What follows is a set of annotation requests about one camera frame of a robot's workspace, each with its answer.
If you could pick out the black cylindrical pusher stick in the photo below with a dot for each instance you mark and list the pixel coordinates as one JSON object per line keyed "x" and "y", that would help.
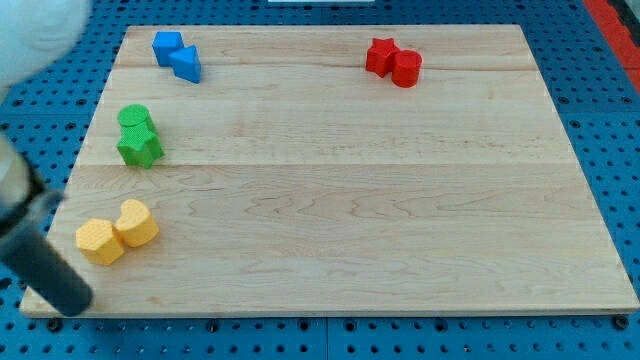
{"x": 25, "y": 203}

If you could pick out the yellow hexagon block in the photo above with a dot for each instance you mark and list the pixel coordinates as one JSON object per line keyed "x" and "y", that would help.
{"x": 99, "y": 242}

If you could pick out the yellow heart block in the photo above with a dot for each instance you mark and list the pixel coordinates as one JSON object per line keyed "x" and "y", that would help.
{"x": 136, "y": 224}

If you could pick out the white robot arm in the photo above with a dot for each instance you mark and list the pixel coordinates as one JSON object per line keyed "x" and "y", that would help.
{"x": 33, "y": 35}

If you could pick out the green star block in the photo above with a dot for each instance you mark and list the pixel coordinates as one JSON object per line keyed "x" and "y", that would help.
{"x": 139, "y": 146}

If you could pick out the green cylinder block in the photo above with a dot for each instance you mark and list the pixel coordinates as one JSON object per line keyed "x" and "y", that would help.
{"x": 135, "y": 114}

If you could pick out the blue triangle block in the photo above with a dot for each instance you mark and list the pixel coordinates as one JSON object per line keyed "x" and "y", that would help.
{"x": 186, "y": 64}

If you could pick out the blue cube block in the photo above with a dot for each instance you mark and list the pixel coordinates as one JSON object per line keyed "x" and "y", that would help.
{"x": 165, "y": 43}

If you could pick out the wooden board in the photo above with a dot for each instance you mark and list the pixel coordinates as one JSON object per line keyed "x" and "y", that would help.
{"x": 296, "y": 183}

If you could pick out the red star block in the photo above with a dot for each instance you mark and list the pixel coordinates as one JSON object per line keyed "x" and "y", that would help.
{"x": 380, "y": 56}

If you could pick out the red cylinder block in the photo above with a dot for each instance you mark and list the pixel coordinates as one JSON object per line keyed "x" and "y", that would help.
{"x": 406, "y": 68}

